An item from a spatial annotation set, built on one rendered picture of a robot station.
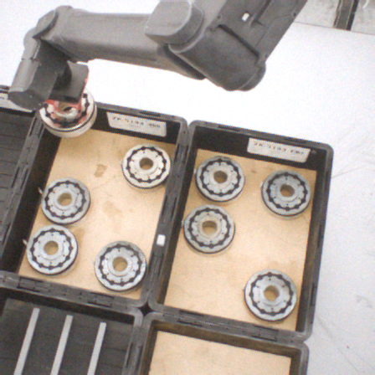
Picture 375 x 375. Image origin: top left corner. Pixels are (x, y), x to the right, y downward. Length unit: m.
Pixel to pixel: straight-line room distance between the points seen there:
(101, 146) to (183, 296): 0.38
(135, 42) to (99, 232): 0.65
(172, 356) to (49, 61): 0.60
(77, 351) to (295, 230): 0.50
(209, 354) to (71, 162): 0.50
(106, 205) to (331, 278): 0.52
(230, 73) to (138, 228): 0.72
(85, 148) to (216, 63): 0.80
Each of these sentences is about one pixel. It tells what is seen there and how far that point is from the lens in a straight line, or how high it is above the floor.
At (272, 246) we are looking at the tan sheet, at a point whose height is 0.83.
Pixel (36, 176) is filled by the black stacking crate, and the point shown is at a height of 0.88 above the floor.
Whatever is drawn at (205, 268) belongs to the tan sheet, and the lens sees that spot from 1.23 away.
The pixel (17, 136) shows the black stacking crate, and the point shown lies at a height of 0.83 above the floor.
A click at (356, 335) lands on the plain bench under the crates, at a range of 1.39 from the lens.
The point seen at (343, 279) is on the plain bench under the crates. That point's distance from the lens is 1.41.
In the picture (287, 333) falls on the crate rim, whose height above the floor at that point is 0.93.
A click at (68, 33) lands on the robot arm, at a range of 0.86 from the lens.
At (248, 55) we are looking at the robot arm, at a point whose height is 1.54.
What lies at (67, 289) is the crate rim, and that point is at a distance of 1.14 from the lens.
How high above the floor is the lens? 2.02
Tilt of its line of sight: 66 degrees down
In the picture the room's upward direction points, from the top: 1 degrees clockwise
